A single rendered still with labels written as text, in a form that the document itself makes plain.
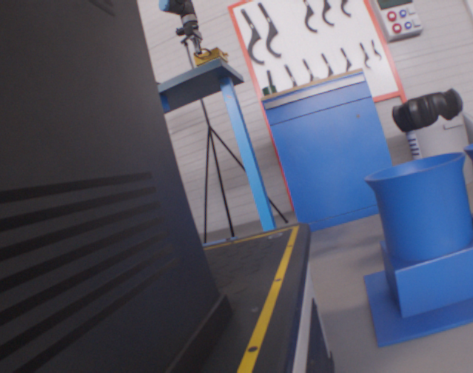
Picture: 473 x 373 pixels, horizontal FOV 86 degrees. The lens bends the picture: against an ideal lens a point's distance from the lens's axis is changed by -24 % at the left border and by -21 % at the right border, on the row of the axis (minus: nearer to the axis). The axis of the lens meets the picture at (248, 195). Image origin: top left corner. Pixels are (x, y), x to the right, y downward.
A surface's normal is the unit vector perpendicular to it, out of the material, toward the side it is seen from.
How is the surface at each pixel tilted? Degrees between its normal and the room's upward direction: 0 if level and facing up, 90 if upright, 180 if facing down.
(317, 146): 90
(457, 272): 90
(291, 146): 90
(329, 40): 90
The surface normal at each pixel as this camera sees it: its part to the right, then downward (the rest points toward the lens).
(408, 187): -0.44, 0.63
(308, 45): -0.25, 0.13
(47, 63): 0.94, -0.26
